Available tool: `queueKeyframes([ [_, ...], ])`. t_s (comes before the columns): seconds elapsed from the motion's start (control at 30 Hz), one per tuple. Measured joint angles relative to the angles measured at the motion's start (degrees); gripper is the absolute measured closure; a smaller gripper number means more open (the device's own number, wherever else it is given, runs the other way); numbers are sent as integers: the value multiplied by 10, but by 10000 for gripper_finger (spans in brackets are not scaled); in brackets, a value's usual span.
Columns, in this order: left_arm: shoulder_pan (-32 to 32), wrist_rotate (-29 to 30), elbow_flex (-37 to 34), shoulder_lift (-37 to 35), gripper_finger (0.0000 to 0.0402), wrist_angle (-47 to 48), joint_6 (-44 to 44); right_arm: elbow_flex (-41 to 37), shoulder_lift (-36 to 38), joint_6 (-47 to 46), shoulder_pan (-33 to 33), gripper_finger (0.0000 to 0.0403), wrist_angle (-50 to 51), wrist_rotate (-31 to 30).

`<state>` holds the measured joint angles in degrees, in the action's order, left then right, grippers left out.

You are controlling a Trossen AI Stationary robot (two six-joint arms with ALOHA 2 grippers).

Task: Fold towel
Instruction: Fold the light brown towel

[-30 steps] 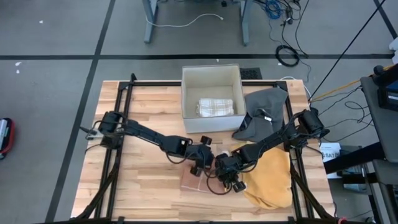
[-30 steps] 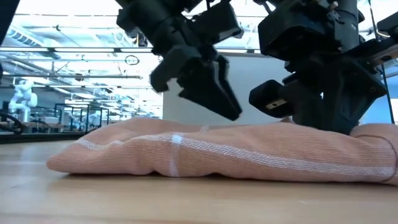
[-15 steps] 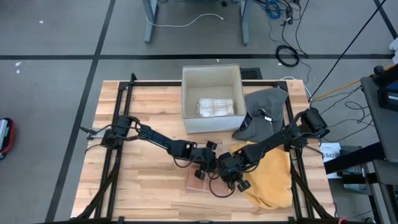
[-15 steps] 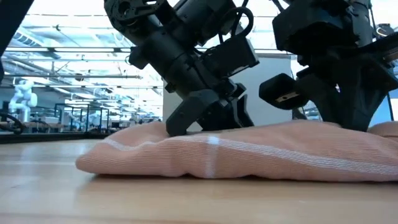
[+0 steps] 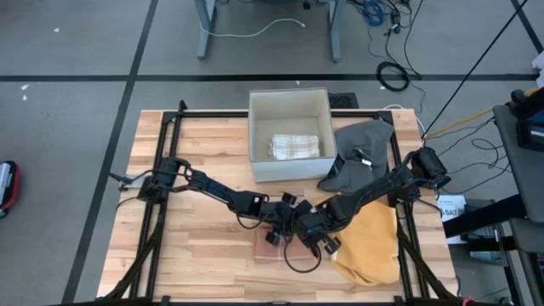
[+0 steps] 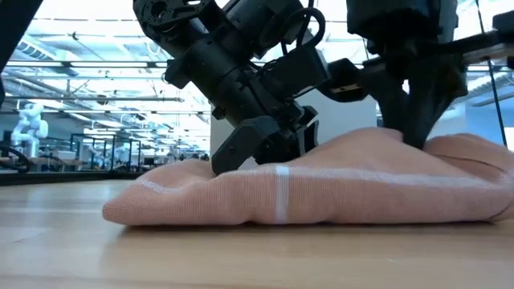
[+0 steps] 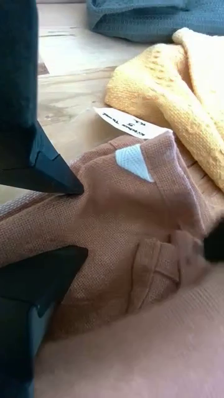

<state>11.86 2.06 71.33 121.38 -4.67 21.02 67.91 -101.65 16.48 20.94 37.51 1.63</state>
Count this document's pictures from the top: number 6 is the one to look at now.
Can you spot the pink striped towel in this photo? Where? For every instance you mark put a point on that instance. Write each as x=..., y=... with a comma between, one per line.
x=361, y=192

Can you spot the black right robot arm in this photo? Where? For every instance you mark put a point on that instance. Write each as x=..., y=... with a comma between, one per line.
x=401, y=20

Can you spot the long thin black pole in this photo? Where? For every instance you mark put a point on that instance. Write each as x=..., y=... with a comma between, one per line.
x=366, y=48

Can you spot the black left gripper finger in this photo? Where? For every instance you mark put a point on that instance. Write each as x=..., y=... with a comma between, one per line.
x=281, y=148
x=310, y=128

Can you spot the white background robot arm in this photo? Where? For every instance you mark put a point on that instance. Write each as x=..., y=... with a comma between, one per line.
x=30, y=124

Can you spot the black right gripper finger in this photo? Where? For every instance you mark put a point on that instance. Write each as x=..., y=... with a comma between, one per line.
x=425, y=116
x=391, y=108

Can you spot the silver ventilation duct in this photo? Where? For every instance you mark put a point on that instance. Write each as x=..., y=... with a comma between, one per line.
x=30, y=47

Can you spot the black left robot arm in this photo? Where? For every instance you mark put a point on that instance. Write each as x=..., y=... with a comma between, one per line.
x=209, y=60

